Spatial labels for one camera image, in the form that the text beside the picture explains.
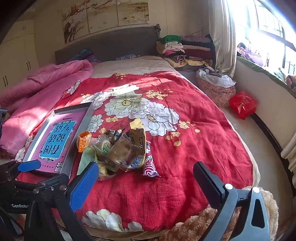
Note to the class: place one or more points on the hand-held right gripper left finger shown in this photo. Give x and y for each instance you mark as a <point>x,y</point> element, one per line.
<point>84,187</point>

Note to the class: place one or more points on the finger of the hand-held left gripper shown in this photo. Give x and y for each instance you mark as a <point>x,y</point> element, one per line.
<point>30,165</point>

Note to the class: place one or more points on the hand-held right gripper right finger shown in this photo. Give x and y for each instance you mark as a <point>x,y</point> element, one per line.
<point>208,185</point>

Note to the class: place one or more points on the long yellow snack packet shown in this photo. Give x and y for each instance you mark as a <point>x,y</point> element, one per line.
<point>104,172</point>

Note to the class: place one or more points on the light green snack packet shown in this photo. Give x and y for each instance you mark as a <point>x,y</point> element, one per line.
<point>85,160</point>

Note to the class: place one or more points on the orange snack packet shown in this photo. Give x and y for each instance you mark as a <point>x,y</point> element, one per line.
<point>83,141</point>

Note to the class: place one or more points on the grey metal tray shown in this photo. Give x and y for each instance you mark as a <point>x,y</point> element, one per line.
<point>89,115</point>

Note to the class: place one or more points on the yellow brown snack packet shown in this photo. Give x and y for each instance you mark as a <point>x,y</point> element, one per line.
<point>137,136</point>

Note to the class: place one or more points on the red floral blanket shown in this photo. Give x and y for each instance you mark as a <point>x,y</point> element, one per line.
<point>185,162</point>

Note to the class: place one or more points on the pink and blue book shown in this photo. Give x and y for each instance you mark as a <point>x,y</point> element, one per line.
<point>57,136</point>

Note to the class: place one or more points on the brown plush blanket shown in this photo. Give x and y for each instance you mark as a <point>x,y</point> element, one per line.
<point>196,224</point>

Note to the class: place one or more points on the pink swirl candy packet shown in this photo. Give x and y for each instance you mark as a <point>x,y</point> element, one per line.
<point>150,166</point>

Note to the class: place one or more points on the pink quilt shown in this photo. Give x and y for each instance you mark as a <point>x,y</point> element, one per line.
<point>34,92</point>

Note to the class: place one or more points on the white radiator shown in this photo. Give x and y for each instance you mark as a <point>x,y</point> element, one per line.
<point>289,157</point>

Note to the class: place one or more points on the red plastic bag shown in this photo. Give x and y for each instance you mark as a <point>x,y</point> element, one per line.
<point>242,104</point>

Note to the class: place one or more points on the floral fabric bag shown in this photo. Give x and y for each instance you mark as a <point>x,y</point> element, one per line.
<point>217,92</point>

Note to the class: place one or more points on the cream wardrobe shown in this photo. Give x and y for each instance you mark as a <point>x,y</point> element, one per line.
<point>18,53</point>

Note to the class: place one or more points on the blue patterned pillow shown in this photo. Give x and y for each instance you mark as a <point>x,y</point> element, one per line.
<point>86,55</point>

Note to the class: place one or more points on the green windowsill mat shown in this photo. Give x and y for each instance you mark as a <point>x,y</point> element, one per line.
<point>266,70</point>

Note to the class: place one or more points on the beige bed cover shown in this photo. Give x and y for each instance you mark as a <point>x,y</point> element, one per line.
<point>134,66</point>

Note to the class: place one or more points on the orange patterned cushion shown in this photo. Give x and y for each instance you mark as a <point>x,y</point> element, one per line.
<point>291,83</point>

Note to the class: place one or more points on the stack of folded clothes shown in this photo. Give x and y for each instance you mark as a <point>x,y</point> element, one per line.
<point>185,49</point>

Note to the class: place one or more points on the blue floral cloth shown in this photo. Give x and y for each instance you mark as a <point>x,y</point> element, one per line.
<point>127,56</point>

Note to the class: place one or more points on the purple clothing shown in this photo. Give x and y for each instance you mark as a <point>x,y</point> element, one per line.
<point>253,54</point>

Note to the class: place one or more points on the grey headboard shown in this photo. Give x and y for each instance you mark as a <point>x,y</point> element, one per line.
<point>115,41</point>

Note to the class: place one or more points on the beige curtain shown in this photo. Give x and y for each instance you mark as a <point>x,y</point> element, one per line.
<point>222,34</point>

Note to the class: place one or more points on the window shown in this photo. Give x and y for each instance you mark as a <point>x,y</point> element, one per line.
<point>272,25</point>

